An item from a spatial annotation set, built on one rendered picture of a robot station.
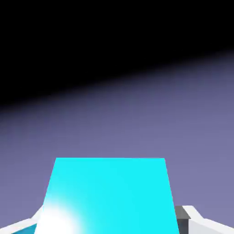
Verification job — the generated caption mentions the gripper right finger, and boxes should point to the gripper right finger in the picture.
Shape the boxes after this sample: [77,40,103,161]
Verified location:
[174,205,234,234]

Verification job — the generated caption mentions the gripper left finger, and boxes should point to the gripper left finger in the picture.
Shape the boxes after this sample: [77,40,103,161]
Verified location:
[0,205,44,234]

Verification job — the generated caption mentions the small cyan cube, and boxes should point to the small cyan cube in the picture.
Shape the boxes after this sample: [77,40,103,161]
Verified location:
[34,157,181,234]

